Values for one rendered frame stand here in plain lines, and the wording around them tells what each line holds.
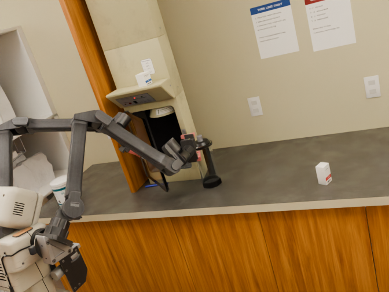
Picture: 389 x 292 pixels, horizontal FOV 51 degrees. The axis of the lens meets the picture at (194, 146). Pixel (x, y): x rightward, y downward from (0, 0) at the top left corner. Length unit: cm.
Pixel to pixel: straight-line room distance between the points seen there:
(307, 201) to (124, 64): 111
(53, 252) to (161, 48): 105
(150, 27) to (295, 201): 104
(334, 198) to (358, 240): 23
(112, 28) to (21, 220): 101
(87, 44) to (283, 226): 129
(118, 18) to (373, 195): 139
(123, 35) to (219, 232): 106
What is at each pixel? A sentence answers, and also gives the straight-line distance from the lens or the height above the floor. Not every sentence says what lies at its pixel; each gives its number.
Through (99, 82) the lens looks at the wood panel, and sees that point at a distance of 218.
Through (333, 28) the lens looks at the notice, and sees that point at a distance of 226.
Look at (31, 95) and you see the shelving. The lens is 315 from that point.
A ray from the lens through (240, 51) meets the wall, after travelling 235.
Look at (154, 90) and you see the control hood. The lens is 198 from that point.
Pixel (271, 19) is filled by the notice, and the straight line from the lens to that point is 228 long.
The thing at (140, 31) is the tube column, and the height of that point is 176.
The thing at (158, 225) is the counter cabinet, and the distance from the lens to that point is 212.
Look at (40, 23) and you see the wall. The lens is 293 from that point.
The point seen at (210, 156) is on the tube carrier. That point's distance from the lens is 202.
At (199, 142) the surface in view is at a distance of 200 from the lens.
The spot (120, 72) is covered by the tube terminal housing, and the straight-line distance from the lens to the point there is 216.
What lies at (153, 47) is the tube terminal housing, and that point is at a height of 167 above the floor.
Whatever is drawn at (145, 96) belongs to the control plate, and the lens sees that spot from 204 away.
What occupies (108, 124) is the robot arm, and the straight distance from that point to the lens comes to 172.
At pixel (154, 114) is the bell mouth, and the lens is 217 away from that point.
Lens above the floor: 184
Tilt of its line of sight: 19 degrees down
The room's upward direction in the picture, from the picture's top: 17 degrees counter-clockwise
